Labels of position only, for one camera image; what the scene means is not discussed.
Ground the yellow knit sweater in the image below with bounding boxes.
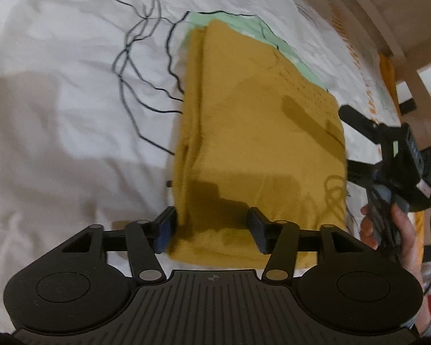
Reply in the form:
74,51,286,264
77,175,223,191
166,20,349,269

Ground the wooden bed frame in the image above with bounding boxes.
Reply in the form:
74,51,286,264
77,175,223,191
273,0,431,133

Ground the person's right hand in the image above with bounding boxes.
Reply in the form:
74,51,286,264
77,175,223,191
359,205,424,292

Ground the person's right forearm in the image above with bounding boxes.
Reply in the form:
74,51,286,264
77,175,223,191
414,289,431,343

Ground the printed white bed sheet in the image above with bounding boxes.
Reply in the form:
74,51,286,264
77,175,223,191
0,0,430,331

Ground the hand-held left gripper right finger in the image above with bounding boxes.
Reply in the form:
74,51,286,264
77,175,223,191
247,206,365,284

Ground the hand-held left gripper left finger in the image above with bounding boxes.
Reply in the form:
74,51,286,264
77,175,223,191
61,206,176,283

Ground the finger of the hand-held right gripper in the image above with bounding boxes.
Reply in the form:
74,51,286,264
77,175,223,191
346,158,381,188
338,105,386,141

